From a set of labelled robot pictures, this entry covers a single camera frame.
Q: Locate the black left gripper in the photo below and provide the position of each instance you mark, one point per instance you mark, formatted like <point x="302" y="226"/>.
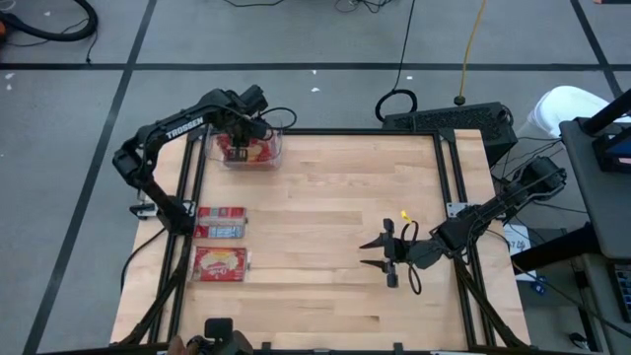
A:
<point x="241" y="133"/>

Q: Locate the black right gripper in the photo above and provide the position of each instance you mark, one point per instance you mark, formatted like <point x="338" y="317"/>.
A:
<point x="424" y="254"/>

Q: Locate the red popcorn bag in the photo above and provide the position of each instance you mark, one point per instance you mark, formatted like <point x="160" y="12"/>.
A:
<point x="219" y="263"/>
<point x="220" y="223"/>
<point x="261" y="153"/>

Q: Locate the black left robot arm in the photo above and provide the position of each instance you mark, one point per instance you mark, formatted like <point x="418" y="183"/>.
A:
<point x="185" y="129"/>

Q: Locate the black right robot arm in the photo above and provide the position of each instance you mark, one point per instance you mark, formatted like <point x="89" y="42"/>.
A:
<point x="493" y="207"/>

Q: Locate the clear plastic basket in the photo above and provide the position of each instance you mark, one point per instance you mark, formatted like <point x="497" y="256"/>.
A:
<point x="211" y="148"/>

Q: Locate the white paper sheet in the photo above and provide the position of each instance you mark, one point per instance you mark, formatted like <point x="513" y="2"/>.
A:
<point x="517" y="244"/>

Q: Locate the black perforated computer case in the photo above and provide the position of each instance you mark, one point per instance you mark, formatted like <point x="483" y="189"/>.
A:
<point x="443" y="120"/>

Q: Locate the small blue object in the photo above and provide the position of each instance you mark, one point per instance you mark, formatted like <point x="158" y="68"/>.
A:
<point x="541" y="285"/>

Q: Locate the black desk bar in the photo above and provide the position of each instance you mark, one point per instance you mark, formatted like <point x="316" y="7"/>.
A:
<point x="552" y="249"/>

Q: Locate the black handheld device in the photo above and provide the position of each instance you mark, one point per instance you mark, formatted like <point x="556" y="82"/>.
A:
<point x="219" y="330"/>

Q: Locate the person's hand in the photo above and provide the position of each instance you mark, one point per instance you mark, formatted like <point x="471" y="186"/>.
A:
<point x="175" y="345"/>

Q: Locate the grey side cart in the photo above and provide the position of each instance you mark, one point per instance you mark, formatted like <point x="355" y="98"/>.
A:
<point x="591" y="197"/>

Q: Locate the white plastic bag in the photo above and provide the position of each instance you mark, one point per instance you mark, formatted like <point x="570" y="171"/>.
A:
<point x="567" y="108"/>

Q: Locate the black keyboard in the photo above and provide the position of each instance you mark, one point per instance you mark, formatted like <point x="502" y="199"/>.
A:
<point x="623" y="291"/>

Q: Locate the dark blue box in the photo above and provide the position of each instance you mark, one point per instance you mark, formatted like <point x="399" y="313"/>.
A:
<point x="613" y="150"/>

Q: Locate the black pole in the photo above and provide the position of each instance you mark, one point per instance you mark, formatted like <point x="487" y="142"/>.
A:
<point x="609" y="111"/>

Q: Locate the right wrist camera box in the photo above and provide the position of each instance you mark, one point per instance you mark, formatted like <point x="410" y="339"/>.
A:
<point x="401" y="249"/>

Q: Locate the black aluminium table frame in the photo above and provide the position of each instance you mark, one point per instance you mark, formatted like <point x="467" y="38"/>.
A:
<point x="345" y="131"/>

